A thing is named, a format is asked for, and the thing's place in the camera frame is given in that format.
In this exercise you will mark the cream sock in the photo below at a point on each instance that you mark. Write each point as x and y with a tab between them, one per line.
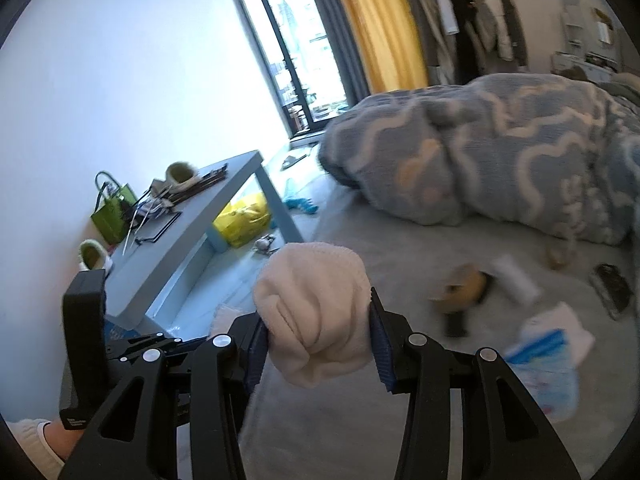
314	299

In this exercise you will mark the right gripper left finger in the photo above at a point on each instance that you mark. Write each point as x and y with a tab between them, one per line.
205	384

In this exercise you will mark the white sock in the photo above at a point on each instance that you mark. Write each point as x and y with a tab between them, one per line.
561	317

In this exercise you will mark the white dresser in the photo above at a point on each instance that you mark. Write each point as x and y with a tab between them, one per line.
590	42

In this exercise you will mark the blue dinosaur toy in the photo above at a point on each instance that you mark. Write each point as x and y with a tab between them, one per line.
303	205

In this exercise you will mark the cardboard tape core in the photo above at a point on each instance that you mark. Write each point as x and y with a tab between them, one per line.
560	251

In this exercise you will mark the blue fleece blanket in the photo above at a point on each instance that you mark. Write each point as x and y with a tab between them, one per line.
555	154

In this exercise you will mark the brown packing tape roll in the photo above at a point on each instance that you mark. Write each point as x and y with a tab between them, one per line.
464	286

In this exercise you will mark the green fuzzy slipper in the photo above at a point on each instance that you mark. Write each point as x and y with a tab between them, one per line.
179	177
93	256

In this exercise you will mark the black framed window door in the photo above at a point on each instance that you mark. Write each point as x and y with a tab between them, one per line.
295	49

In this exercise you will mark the yellow curtain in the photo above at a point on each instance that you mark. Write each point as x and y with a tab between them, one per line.
388	43

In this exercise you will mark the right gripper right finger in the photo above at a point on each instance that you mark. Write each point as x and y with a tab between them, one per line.
504	433

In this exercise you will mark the grey curtain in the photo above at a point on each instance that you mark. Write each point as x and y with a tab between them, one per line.
345	50

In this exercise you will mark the blue white tissue packet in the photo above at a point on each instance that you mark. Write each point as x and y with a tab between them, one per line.
545	366

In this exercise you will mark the black face tissue pack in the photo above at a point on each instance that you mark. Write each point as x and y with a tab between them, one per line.
612	288

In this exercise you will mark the hanging clothes rack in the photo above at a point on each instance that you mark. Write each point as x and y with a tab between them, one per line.
465	39

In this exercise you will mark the black wire stand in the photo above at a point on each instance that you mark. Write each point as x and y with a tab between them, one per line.
148	220

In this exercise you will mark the light blue side table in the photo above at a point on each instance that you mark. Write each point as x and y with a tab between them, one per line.
139	275

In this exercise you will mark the green tote bag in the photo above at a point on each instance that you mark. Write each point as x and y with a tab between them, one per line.
113	208

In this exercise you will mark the yellow plastic bag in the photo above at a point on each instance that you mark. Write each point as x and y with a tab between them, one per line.
242	221

